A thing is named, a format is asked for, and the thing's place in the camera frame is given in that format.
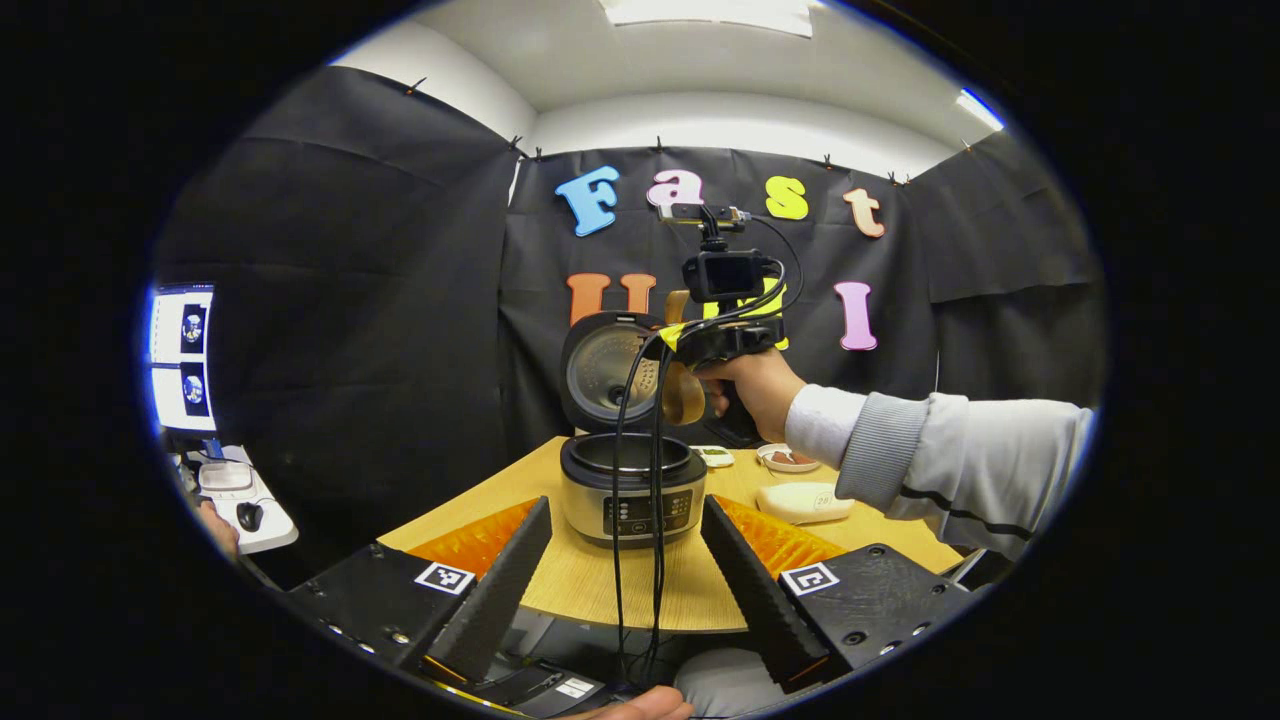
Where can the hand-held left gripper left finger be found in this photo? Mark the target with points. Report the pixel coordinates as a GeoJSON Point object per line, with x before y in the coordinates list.
{"type": "Point", "coordinates": [495, 600]}

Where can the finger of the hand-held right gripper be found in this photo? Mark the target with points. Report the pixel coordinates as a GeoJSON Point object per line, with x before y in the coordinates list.
{"type": "Point", "coordinates": [690, 340]}

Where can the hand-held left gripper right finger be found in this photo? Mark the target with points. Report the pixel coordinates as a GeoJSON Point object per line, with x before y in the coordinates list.
{"type": "Point", "coordinates": [755, 600]}

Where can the dark grey rice cooker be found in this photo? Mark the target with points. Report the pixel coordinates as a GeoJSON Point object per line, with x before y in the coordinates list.
{"type": "Point", "coordinates": [600, 500]}

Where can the person's grey trousers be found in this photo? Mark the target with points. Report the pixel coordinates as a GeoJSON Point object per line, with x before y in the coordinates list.
{"type": "Point", "coordinates": [730, 685]}

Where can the white divided bean dish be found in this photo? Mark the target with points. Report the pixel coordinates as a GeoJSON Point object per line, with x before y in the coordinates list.
{"type": "Point", "coordinates": [714, 457]}

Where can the white round plate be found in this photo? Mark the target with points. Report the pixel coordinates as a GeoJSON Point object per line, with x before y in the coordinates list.
{"type": "Point", "coordinates": [805, 465]}

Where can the brown meat piece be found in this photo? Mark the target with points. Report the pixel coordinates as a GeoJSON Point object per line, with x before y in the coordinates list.
{"type": "Point", "coordinates": [783, 458]}

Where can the black computer mouse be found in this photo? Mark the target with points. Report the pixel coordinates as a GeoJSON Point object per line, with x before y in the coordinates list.
{"type": "Point", "coordinates": [249, 517]}

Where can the ceiling light panel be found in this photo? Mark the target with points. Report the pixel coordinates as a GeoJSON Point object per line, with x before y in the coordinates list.
{"type": "Point", "coordinates": [710, 15]}
{"type": "Point", "coordinates": [980, 108]}

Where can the small white device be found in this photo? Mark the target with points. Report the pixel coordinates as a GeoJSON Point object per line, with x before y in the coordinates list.
{"type": "Point", "coordinates": [225, 477]}

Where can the computer monitor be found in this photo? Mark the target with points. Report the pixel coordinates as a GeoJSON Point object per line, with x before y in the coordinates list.
{"type": "Point", "coordinates": [182, 360]}

